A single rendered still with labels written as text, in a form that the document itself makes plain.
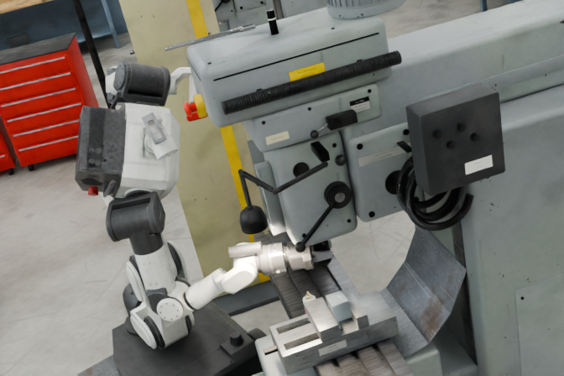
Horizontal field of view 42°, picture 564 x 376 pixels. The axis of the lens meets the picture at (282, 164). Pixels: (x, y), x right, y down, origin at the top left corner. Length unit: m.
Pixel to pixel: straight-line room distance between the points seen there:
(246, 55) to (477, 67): 0.62
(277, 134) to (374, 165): 0.29
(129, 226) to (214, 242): 1.91
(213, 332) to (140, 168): 1.08
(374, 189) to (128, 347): 1.52
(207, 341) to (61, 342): 1.54
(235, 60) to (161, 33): 1.87
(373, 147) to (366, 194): 0.13
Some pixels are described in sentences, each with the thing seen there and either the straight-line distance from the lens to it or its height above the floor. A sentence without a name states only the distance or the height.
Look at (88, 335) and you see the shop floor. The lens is 4.35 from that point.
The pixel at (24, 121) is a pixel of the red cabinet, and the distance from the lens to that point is 6.63.
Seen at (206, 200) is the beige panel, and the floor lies 0.64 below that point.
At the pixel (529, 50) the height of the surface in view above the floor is 1.69.
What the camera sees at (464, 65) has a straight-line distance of 1.96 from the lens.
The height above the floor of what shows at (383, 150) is 1.54.
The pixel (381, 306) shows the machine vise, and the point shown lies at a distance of 2.21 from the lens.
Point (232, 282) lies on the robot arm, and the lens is 2.13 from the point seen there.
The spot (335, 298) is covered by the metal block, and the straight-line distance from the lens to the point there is 2.16.
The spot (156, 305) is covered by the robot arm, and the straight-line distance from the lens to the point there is 2.24.
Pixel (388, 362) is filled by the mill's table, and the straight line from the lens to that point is 2.14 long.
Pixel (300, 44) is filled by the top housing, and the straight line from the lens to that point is 1.75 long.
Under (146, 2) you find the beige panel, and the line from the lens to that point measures 3.55.
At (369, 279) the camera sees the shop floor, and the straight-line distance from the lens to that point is 4.11.
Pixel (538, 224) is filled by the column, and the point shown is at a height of 1.24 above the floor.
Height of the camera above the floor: 2.38
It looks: 25 degrees down
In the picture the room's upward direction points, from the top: 13 degrees counter-clockwise
